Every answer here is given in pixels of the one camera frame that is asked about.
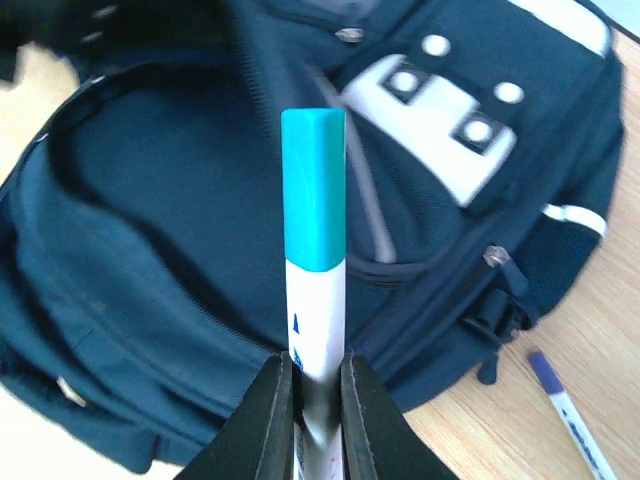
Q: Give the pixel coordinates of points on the green capped marker pen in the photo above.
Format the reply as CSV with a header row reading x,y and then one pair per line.
x,y
314,208

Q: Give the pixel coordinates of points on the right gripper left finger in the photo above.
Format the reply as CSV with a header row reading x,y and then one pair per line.
x,y
257,440

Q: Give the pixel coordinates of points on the navy blue student backpack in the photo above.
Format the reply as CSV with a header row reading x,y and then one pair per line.
x,y
143,280

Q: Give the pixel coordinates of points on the purple capped marker pen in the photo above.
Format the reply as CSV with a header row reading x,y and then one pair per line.
x,y
571,418

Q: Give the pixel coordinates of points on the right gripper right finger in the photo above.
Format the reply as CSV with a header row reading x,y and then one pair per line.
x,y
378,441

